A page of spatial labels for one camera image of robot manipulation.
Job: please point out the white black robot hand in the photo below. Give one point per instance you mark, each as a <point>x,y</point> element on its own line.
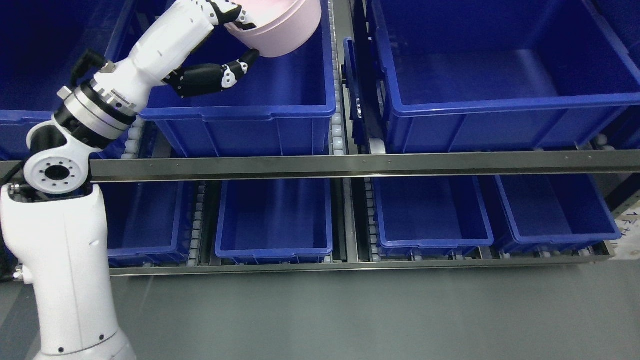
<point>170,45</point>

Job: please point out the pink bowl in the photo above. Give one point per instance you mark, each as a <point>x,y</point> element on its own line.
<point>282,26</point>

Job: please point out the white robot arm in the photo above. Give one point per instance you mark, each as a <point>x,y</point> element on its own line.
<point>55,222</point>

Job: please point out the blue bin upper middle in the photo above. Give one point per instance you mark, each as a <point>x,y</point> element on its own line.
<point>283,107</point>

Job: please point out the blue bin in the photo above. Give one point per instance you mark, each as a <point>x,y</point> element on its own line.
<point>430,216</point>
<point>283,107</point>
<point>40,43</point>
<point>275,221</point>
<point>497,75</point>
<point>148,222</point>
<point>546,213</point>

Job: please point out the blue bin lower middle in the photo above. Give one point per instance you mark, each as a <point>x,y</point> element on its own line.
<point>275,221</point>

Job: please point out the blue bin upper left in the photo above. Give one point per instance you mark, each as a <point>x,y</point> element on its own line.
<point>40,43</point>

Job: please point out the blue bin lower left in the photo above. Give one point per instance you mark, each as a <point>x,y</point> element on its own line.
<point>148,222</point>

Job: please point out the blue bin upper right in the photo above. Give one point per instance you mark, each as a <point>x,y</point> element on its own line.
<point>497,75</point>

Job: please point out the blue bin lower centre right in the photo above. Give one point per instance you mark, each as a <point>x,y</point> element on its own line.
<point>430,216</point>

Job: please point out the blue bin lower far right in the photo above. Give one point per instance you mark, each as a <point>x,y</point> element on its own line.
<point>546,213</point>

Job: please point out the steel shelf rail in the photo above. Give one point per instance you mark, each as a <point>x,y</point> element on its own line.
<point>365,166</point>

